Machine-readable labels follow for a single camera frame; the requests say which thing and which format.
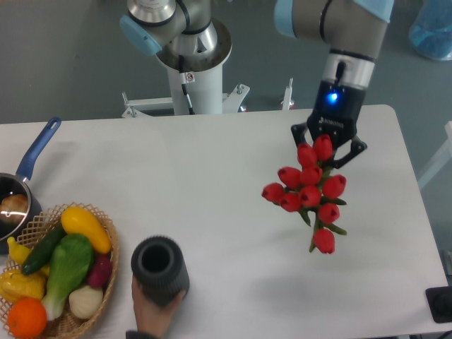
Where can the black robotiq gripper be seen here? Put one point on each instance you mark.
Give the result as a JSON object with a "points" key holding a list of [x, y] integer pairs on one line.
{"points": [[335, 113]]}

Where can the red tulip bouquet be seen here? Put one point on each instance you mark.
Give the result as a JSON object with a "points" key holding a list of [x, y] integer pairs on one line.
{"points": [[312, 191]]}

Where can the dark grey ribbed vase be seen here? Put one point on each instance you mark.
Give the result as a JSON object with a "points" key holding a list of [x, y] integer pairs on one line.
{"points": [[158, 265]]}

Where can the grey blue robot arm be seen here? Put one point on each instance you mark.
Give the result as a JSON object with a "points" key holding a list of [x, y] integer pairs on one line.
{"points": [[354, 30]]}

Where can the person's hand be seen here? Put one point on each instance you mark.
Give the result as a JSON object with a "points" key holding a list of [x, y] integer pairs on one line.
{"points": [[151, 318]]}

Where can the blue plastic bag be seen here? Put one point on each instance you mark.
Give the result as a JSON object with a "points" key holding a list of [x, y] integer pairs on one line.
{"points": [[430, 34]]}

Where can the black device at edge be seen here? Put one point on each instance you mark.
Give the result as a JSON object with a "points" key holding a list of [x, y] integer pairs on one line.
{"points": [[439, 301]]}

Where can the yellow squash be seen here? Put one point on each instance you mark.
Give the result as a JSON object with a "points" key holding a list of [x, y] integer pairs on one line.
{"points": [[77, 220]]}

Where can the green bok choy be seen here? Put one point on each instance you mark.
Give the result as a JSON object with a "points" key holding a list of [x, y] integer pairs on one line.
{"points": [[69, 265]]}

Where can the white garlic bulb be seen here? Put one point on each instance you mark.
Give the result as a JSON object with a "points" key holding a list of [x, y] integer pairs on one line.
{"points": [[85, 301]]}

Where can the dark green cucumber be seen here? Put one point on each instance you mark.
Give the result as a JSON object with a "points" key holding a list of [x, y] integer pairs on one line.
{"points": [[42, 252]]}

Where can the brown bread roll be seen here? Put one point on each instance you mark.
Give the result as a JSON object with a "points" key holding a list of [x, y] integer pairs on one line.
{"points": [[14, 208]]}

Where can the yellow banana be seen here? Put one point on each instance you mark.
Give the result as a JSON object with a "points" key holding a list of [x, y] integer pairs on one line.
{"points": [[17, 252]]}

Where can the yellow bell pepper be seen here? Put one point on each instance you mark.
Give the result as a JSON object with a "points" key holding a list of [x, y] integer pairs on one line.
{"points": [[15, 285]]}

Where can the orange fruit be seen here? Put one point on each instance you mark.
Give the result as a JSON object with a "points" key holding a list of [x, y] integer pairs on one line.
{"points": [[27, 318]]}

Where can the white frame at right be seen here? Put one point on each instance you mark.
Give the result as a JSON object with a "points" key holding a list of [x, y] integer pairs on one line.
{"points": [[437, 161]]}

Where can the blue handled saucepan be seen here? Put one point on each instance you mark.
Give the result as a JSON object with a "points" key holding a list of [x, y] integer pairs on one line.
{"points": [[17, 183]]}

